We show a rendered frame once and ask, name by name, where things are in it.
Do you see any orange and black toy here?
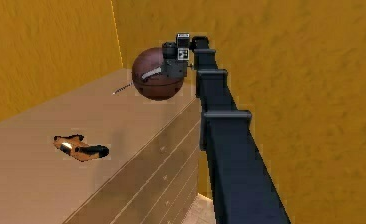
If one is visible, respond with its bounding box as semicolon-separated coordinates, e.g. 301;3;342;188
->
52;134;110;163

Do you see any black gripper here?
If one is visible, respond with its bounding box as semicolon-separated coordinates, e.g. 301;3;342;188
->
112;41;188;96

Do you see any brown basketball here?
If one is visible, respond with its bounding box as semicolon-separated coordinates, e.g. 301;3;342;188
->
131;46;186;102

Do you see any tan wooden chest of drawers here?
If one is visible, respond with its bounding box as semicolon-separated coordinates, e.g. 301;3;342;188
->
0;68;203;224

